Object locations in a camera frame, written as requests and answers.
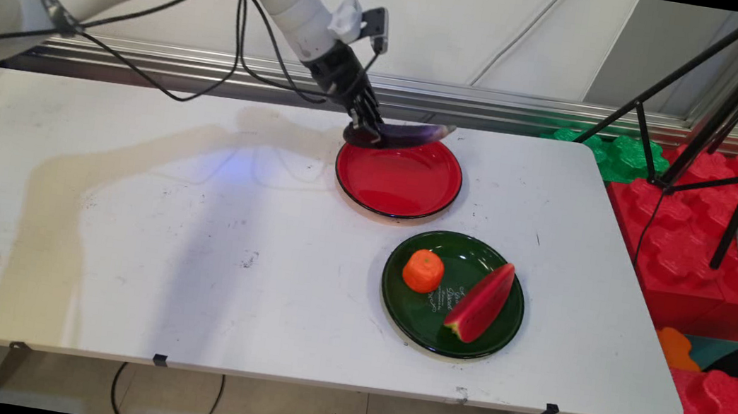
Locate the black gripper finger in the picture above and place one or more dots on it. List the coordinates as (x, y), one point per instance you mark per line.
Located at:
(373, 118)
(357, 120)

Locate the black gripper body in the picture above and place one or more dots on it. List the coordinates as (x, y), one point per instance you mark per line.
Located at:
(333, 70)

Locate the purple toy eggplant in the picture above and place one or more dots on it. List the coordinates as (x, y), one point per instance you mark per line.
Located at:
(414, 134)

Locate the red plate with black rim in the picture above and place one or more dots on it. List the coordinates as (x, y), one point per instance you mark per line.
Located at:
(401, 183)

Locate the orange toy tangerine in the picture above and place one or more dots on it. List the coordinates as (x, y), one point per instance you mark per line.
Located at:
(422, 271)

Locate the dark green plate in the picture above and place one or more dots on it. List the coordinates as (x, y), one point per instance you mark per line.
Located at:
(422, 314)

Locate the red toy watermelon slice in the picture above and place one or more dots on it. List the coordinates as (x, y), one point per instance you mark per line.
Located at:
(481, 304)

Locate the green foam block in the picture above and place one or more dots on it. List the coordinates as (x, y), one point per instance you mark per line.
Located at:
(622, 155)

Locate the small black table clip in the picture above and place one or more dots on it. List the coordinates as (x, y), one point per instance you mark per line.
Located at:
(160, 360)
(552, 411)

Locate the large red foam block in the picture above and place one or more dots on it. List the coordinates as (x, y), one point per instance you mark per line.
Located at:
(682, 262)

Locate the orange foam piece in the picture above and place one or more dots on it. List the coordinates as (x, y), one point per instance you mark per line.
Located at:
(676, 349)

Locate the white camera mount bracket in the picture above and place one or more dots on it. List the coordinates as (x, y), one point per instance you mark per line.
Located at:
(346, 19)

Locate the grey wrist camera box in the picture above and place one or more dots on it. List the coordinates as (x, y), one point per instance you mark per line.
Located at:
(376, 26)

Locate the silver metal wall rail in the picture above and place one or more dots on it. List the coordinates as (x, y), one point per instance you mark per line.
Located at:
(532, 107)

